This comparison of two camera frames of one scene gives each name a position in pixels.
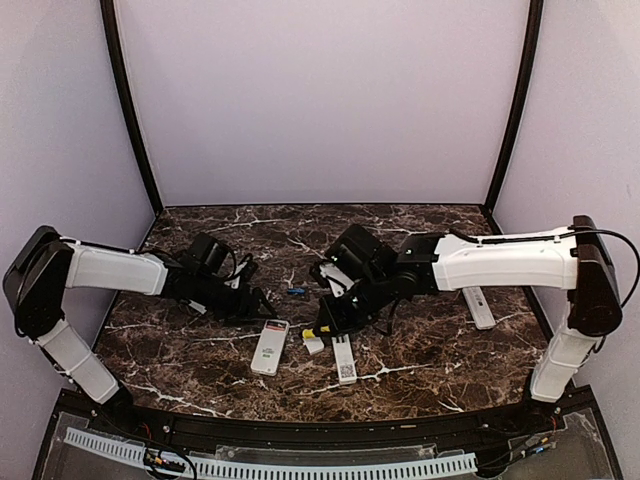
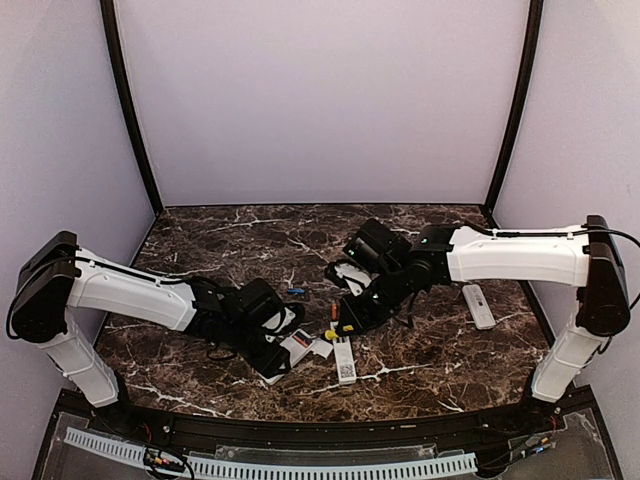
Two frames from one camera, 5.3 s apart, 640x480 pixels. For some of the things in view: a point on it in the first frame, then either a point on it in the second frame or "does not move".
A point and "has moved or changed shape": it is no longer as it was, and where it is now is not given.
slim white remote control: (345, 361) does not move
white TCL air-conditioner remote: (269, 348) has moved or changed shape
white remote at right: (478, 307) does not move
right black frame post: (522, 100) does not move
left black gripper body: (232, 309) → (266, 364)
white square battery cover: (314, 345) has moved or changed shape
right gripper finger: (324, 317) → (344, 309)
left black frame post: (126, 102) does not move
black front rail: (319, 435) does not move
